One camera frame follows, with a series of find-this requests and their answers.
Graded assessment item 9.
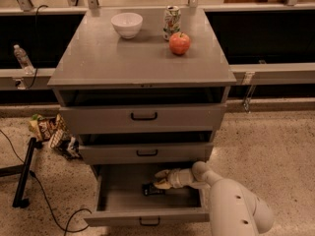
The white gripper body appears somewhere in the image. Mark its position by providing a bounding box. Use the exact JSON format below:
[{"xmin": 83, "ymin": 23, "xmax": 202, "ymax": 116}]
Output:
[{"xmin": 167, "ymin": 168, "xmax": 195, "ymax": 189}]

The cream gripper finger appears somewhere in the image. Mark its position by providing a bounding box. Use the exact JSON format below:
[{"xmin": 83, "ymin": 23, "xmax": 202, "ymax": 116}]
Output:
[
  {"xmin": 155, "ymin": 169, "xmax": 170, "ymax": 179},
  {"xmin": 154, "ymin": 179, "xmax": 172, "ymax": 190}
]

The black rxbar chocolate bar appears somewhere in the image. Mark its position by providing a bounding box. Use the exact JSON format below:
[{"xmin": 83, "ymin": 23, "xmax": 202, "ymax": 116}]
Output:
[{"xmin": 142, "ymin": 183, "xmax": 165, "ymax": 196}]

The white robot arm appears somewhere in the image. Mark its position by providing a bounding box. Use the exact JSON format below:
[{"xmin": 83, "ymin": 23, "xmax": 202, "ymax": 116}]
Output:
[{"xmin": 154, "ymin": 161, "xmax": 275, "ymax": 236}]

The grey bottom drawer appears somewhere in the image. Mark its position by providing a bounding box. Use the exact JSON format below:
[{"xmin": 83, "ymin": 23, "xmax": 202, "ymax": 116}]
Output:
[{"xmin": 85, "ymin": 162, "xmax": 209, "ymax": 227}]

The grey drawer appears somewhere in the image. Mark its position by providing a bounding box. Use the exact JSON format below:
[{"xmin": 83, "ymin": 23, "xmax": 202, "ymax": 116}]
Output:
[
  {"xmin": 85, "ymin": 162, "xmax": 209, "ymax": 227},
  {"xmin": 60, "ymin": 104, "xmax": 226, "ymax": 135},
  {"xmin": 79, "ymin": 143, "xmax": 214, "ymax": 165}
]

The grey middle drawer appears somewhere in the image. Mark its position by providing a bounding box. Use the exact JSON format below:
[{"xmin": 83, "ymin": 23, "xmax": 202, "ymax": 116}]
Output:
[{"xmin": 79, "ymin": 143, "xmax": 214, "ymax": 165}]

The grey drawer cabinet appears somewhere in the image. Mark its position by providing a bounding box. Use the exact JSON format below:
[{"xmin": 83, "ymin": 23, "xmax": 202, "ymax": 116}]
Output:
[{"xmin": 47, "ymin": 6, "xmax": 237, "ymax": 169}]

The grey top drawer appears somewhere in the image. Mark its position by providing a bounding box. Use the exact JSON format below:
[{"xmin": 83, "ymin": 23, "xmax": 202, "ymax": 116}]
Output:
[{"xmin": 60, "ymin": 104, "xmax": 226, "ymax": 135}]

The dark snack packet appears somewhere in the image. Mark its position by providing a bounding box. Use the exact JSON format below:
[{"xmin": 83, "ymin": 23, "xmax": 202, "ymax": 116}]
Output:
[{"xmin": 58, "ymin": 137, "xmax": 81, "ymax": 160}]

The checkered snack bag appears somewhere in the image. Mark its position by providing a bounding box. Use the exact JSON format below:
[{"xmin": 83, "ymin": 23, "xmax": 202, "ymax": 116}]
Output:
[{"xmin": 48, "ymin": 114, "xmax": 71, "ymax": 148}]

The red apple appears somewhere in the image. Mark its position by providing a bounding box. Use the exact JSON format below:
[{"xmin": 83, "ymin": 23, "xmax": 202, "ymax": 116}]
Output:
[{"xmin": 169, "ymin": 32, "xmax": 191, "ymax": 55}]

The metal railing beam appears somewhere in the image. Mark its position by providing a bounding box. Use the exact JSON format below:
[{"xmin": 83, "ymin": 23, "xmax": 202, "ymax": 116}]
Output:
[{"xmin": 0, "ymin": 63, "xmax": 315, "ymax": 90}]

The black stand leg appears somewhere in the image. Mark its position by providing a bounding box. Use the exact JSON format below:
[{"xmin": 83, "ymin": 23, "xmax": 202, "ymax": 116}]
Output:
[{"xmin": 0, "ymin": 138, "xmax": 42, "ymax": 208}]

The white bowl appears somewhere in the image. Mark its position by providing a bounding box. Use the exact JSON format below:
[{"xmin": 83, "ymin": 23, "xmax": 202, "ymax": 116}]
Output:
[{"xmin": 111, "ymin": 13, "xmax": 143, "ymax": 39}]

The patterned drink can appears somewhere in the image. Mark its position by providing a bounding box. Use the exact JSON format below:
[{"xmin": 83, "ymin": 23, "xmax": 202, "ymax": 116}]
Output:
[{"xmin": 162, "ymin": 6, "xmax": 181, "ymax": 40}]

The clear plastic water bottle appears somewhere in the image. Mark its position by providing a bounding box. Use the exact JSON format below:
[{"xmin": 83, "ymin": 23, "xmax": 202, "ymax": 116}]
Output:
[{"xmin": 14, "ymin": 44, "xmax": 35, "ymax": 75}]

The black floor cable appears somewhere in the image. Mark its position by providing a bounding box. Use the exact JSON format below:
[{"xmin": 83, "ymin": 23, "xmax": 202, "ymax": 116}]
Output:
[{"xmin": 0, "ymin": 128, "xmax": 93, "ymax": 236}]

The clear hanging bracket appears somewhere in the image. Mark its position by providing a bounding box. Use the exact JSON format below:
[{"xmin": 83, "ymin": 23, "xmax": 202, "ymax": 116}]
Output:
[{"xmin": 243, "ymin": 60, "xmax": 266, "ymax": 113}]

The black hanging cable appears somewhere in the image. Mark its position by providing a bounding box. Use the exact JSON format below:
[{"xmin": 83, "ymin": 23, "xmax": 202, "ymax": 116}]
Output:
[{"xmin": 26, "ymin": 5, "xmax": 49, "ymax": 90}]

